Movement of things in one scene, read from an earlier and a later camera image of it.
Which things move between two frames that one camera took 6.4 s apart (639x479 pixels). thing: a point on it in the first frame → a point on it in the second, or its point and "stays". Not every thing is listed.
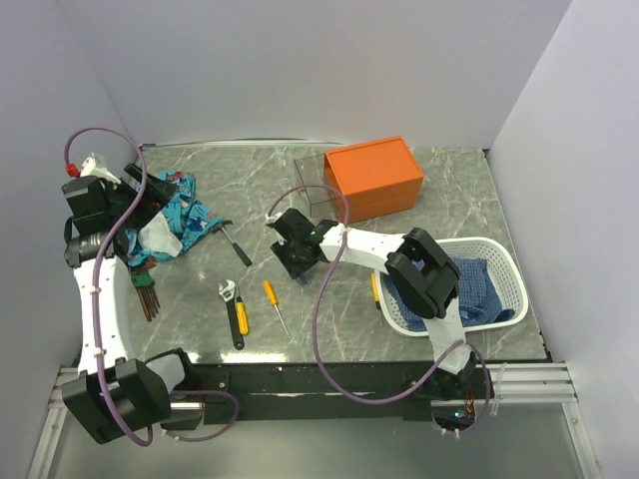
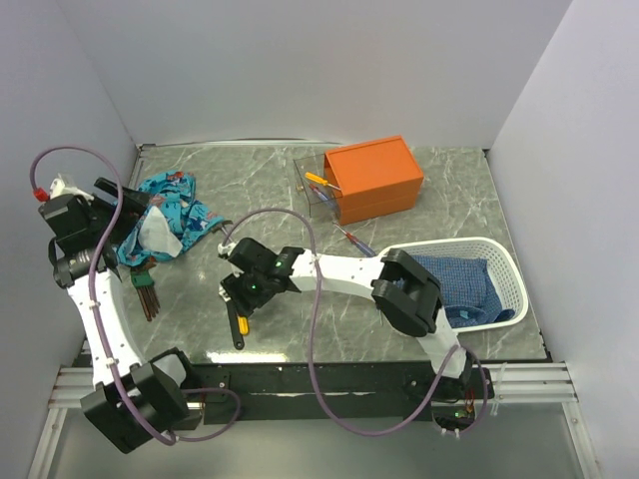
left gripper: x=156 y=192 → x=134 y=201
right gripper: x=280 y=249 → x=234 y=285
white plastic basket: x=492 y=286 stays
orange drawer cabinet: x=377 y=179 stays
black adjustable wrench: x=227 y=293 stays
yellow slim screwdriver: x=275 y=300 → x=319 y=180
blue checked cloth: x=478 y=300 stays
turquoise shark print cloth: x=190 y=220 stays
